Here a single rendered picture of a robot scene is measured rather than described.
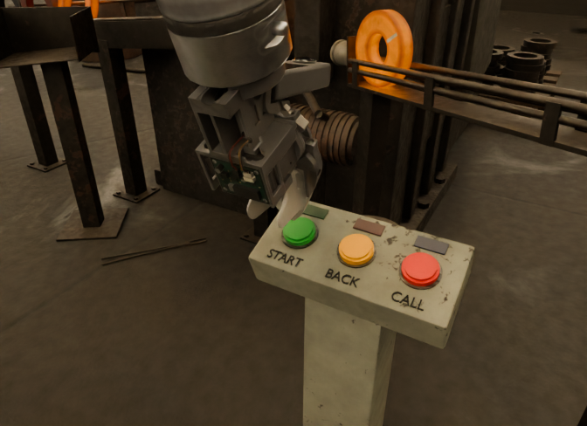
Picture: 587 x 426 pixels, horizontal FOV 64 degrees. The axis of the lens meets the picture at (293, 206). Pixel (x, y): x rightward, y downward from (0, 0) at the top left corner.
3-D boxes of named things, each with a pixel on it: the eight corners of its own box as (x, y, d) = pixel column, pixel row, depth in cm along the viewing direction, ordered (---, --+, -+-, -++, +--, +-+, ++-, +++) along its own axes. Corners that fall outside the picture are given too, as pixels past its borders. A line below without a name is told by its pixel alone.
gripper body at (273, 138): (211, 194, 46) (166, 90, 38) (256, 138, 51) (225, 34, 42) (278, 214, 43) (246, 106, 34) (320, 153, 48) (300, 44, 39)
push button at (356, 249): (348, 237, 57) (347, 228, 56) (379, 247, 56) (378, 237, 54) (334, 263, 55) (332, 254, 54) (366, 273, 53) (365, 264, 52)
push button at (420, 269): (408, 256, 54) (408, 246, 53) (444, 266, 52) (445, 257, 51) (396, 284, 52) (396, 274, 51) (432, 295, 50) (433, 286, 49)
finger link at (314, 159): (280, 191, 51) (263, 129, 45) (288, 181, 52) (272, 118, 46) (320, 202, 49) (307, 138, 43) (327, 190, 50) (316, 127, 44)
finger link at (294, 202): (272, 248, 52) (252, 190, 46) (297, 209, 55) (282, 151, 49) (297, 257, 51) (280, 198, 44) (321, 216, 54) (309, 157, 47)
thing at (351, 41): (373, 82, 112) (375, 33, 107) (375, 82, 111) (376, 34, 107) (346, 85, 109) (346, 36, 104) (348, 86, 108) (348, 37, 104)
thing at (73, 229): (59, 211, 179) (1, 7, 143) (131, 209, 181) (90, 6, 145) (40, 242, 162) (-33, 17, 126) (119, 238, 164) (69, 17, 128)
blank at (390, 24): (378, 96, 107) (366, 98, 106) (359, 30, 108) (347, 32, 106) (423, 68, 93) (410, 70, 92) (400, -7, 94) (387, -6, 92)
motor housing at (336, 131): (294, 257, 155) (294, 96, 128) (356, 278, 145) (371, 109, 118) (273, 278, 145) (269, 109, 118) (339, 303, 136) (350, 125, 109)
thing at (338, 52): (350, 64, 118) (351, 38, 115) (371, 68, 110) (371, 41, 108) (329, 66, 115) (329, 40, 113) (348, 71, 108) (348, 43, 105)
